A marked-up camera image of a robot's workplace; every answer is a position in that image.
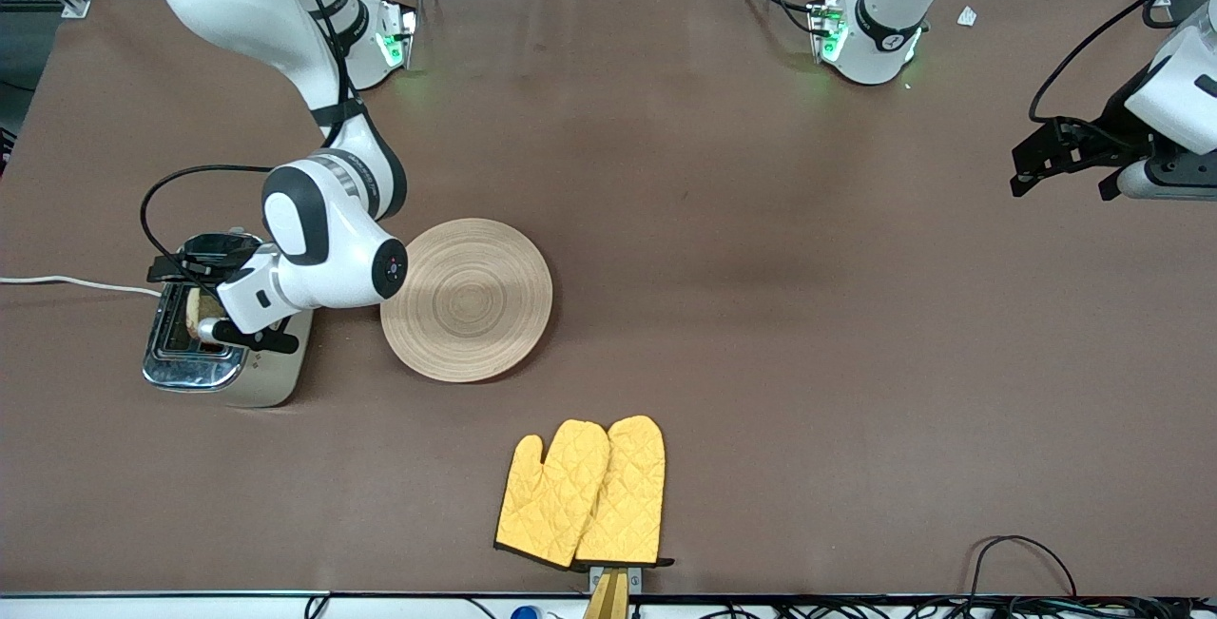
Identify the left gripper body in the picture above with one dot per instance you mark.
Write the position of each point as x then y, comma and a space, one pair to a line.
1118, 133

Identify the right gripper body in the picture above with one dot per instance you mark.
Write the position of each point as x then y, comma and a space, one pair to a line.
217, 251

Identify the brown bread slice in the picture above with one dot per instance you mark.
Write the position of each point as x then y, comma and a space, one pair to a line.
202, 310

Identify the round wooden plate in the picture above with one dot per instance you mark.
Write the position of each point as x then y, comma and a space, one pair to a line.
466, 300

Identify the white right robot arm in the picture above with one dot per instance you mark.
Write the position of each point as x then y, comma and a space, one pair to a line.
238, 1

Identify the beige chrome two-slot toaster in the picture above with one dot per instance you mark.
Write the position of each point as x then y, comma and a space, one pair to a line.
271, 372

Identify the small white paper scrap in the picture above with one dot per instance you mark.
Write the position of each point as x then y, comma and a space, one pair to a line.
967, 16

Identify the brown table cover sheet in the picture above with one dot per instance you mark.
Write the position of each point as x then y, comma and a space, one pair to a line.
713, 172

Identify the yellow quilted oven mitt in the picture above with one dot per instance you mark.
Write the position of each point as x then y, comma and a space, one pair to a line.
551, 495
627, 495

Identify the blue round object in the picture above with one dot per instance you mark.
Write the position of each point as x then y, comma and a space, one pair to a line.
524, 613

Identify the grey metal bracket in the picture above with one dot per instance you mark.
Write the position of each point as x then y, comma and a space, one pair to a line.
634, 579

